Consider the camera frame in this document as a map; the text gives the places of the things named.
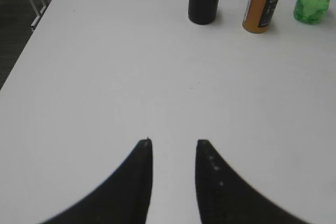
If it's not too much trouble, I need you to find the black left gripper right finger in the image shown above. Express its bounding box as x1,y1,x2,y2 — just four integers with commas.
196,140,304,223

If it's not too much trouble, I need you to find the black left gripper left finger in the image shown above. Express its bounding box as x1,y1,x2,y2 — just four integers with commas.
46,138,153,223

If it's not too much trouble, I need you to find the NFC orange juice bottle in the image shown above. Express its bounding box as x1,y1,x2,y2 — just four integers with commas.
242,0,279,34

